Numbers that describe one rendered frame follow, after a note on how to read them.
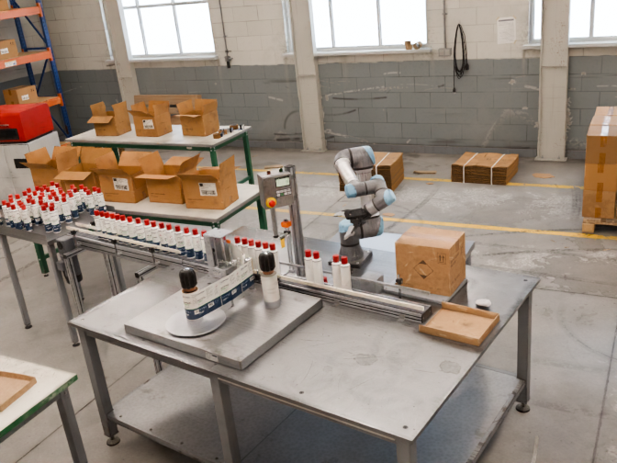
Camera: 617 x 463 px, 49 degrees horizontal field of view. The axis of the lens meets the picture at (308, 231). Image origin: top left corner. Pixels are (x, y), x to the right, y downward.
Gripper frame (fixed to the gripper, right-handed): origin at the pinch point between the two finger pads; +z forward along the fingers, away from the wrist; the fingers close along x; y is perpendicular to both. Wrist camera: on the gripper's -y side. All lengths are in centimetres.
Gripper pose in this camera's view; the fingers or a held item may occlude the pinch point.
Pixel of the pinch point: (337, 227)
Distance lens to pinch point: 371.4
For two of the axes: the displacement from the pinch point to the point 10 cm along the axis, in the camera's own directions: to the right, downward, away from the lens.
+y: 5.2, 1.4, 8.4
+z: -7.7, 5.0, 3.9
